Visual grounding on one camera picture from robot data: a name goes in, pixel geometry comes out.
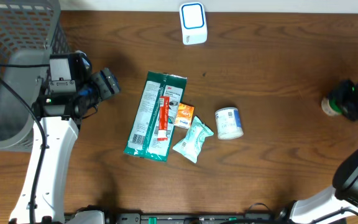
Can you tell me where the green white pouch packet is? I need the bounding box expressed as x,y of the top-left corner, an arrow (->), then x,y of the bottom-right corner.
124,72 -> 187,162

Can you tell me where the orange snack box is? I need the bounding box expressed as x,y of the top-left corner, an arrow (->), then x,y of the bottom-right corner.
174,103 -> 195,129

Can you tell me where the white blue label container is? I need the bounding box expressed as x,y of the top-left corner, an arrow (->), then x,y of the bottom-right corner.
215,107 -> 244,140

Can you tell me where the white barcode scanner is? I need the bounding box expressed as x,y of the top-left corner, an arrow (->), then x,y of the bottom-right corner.
179,2 -> 208,45

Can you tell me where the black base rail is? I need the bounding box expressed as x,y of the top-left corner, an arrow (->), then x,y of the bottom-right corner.
63,212 -> 279,224

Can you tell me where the grey plastic mesh basket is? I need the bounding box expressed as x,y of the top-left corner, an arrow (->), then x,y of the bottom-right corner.
0,0 -> 70,152

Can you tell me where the mint green wipes pack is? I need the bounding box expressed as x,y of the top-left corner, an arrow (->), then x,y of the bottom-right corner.
173,116 -> 214,164

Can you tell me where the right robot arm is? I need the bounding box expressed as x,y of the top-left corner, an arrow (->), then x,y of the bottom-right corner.
275,80 -> 358,223

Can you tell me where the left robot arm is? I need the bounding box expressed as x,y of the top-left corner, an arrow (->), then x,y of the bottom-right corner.
9,68 -> 120,223

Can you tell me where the red sachet packet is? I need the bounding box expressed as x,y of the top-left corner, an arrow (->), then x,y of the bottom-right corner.
157,96 -> 169,141

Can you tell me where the green lid glass jar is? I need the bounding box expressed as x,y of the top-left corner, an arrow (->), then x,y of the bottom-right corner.
321,98 -> 342,116

